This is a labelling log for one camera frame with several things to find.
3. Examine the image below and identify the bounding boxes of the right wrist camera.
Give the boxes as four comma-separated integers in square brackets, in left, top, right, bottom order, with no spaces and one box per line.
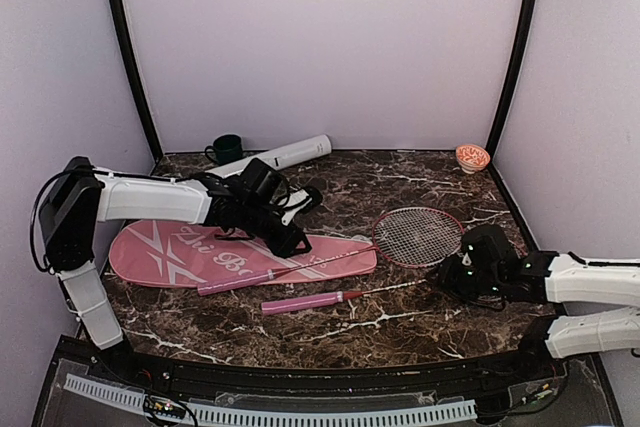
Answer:
[462,253,473,268]

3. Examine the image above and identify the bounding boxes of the right black frame post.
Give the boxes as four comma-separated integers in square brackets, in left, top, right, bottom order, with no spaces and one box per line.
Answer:
[485,0,536,157]

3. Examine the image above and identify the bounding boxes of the red racket pink grip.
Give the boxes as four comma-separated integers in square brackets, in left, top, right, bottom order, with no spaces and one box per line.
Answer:
[261,241,526,317]
[197,207,464,296]

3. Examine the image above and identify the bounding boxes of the pink racket bag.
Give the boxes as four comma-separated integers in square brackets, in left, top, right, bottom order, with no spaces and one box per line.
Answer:
[109,220,377,288]

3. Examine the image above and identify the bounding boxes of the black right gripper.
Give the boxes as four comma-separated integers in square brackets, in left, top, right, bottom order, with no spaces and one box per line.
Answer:
[426,252,504,305]

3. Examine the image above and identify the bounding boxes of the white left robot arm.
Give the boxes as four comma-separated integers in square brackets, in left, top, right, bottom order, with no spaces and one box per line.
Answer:
[29,156,322,383]

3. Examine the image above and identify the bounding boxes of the white shuttlecock tube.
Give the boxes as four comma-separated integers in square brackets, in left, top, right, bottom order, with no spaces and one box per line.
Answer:
[208,135,332,178]

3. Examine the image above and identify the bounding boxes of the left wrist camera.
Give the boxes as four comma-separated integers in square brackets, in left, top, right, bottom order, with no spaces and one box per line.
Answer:
[276,186,323,225]

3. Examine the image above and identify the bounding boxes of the orange patterned tube lid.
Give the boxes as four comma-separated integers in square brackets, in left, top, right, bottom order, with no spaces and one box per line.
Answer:
[456,144,491,174]

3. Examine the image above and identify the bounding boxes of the black frame post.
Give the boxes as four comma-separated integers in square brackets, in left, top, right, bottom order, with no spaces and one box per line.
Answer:
[485,0,536,157]
[108,0,164,161]

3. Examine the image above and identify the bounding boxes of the dark green mug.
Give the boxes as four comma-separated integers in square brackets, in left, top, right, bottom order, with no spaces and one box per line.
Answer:
[204,134,244,166]

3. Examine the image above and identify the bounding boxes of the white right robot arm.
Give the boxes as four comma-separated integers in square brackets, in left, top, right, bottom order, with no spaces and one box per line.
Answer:
[437,225,639,381]

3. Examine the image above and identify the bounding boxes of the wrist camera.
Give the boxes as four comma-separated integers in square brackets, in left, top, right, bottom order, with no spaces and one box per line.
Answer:
[276,186,323,225]
[462,253,473,268]

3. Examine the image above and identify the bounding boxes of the left black frame post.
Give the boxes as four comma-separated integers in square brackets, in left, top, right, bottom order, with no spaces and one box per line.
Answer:
[108,0,164,161]

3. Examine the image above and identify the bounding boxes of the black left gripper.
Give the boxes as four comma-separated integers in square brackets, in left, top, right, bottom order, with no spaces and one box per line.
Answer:
[240,200,312,259]

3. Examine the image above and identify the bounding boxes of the grey slotted cable duct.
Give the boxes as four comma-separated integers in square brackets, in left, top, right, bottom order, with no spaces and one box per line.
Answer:
[63,374,478,426]

